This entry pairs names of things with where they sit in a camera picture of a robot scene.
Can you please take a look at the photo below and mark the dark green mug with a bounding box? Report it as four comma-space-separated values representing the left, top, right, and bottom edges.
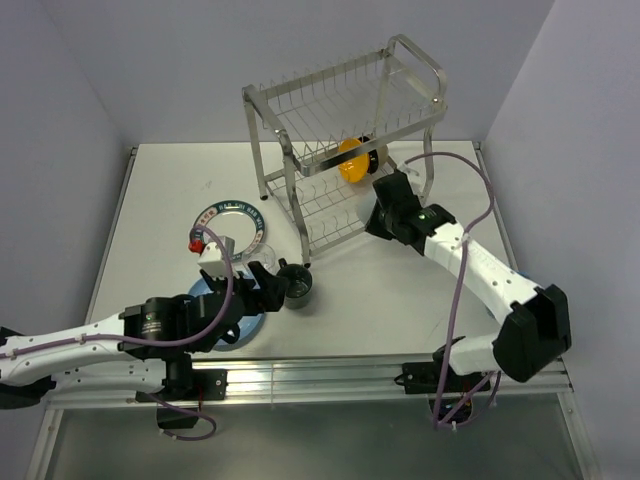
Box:
277, 258, 313, 310

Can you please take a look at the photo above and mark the brown and black bowl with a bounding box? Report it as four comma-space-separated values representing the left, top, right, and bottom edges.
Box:
357, 145, 389, 175

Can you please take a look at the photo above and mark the orange bowl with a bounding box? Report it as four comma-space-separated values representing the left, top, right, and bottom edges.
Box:
338, 138, 367, 184

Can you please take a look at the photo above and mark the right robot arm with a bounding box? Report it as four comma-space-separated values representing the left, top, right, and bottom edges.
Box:
365, 171, 572, 390

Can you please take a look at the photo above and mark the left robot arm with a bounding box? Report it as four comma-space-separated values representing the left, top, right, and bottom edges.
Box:
1, 262, 291, 410

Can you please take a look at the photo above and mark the steel two-tier dish rack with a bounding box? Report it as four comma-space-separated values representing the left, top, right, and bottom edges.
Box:
242, 34, 447, 265

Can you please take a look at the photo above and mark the blue plate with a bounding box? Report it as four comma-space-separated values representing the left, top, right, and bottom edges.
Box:
188, 279, 266, 352

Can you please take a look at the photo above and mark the clear drinking glass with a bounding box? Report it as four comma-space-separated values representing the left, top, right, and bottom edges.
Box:
241, 243, 277, 273

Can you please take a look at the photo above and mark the white plate green rim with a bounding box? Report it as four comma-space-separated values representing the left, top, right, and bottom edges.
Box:
188, 199, 266, 263

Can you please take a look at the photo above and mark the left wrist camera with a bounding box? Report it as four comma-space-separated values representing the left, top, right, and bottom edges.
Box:
188, 238, 226, 278

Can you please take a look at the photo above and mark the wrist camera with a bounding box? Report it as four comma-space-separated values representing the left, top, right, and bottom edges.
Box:
386, 159, 420, 180
188, 238, 226, 278

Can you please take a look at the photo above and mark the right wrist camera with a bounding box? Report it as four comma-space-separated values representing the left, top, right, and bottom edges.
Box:
386, 159, 420, 180

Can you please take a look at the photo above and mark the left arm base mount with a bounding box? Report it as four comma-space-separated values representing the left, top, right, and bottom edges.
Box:
135, 369, 228, 442

